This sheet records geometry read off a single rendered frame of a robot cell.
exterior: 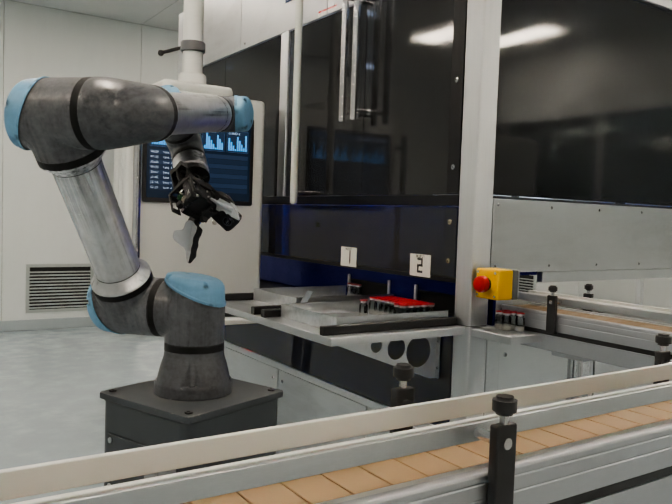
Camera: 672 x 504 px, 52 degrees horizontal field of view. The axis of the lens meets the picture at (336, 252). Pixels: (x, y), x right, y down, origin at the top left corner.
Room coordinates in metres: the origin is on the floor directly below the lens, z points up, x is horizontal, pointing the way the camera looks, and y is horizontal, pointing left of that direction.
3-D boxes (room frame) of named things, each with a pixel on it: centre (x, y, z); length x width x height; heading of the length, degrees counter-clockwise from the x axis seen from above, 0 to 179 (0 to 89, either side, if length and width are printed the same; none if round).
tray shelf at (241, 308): (1.91, 0.00, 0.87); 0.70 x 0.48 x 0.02; 34
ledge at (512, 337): (1.67, -0.43, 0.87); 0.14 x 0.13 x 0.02; 124
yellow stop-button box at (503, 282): (1.66, -0.39, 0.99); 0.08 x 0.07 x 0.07; 124
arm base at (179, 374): (1.35, 0.27, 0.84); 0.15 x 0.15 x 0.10
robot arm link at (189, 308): (1.35, 0.28, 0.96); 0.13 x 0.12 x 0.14; 76
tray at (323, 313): (1.75, -0.08, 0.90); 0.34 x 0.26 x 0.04; 124
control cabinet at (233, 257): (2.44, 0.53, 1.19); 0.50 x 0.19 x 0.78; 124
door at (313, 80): (2.31, 0.06, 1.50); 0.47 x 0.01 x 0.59; 34
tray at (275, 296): (2.09, 0.03, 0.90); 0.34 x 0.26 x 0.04; 124
